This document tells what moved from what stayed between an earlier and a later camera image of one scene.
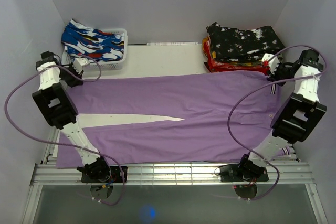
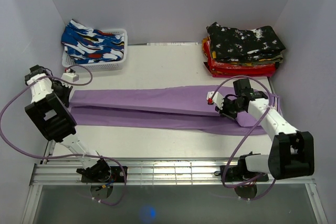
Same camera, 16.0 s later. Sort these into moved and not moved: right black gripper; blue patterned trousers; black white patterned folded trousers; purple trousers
Moved: purple trousers; right black gripper
Not moved: black white patterned folded trousers; blue patterned trousers
